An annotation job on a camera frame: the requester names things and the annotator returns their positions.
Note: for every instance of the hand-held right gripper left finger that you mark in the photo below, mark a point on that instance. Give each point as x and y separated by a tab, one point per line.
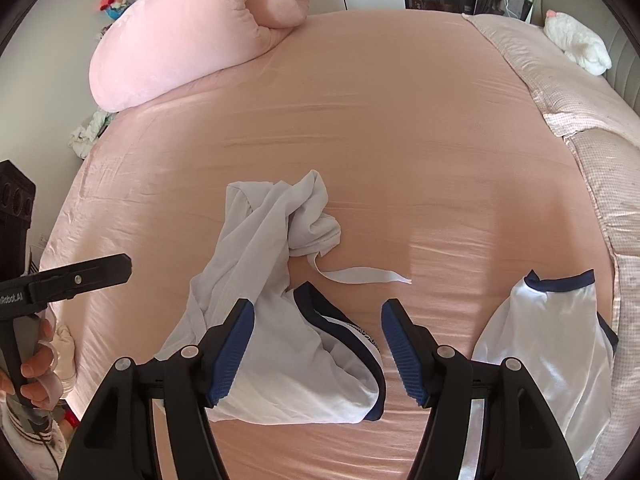
232	355

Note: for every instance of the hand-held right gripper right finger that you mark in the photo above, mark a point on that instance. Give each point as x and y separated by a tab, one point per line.
402	355

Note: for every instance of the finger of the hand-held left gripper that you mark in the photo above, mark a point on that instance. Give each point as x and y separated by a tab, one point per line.
90	275

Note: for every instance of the white T-shirt with navy collar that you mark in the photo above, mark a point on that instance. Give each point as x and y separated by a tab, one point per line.
300	370

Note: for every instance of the white jacket with navy stripes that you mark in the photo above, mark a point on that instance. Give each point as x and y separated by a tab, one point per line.
540	340

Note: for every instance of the person's left forearm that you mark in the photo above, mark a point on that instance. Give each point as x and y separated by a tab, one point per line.
25	435

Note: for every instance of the person's left hand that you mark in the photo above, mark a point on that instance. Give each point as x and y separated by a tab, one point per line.
42	385

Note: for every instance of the cream plush cushion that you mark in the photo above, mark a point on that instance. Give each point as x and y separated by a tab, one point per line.
62	350

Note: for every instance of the white crumpled cloth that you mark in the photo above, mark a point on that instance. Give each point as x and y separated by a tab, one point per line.
90	132

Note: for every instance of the bed with pink sheet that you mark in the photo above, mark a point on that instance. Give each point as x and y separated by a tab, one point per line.
400	135

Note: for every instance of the red and blue plush toy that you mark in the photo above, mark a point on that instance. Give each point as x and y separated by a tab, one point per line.
112	6

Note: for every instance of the pink pillow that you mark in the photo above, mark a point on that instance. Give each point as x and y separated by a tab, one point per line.
190	35

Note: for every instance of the pink checked quilt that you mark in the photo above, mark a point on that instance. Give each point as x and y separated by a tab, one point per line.
575	105

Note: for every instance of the white plush toy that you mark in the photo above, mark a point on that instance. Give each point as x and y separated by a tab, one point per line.
575	42

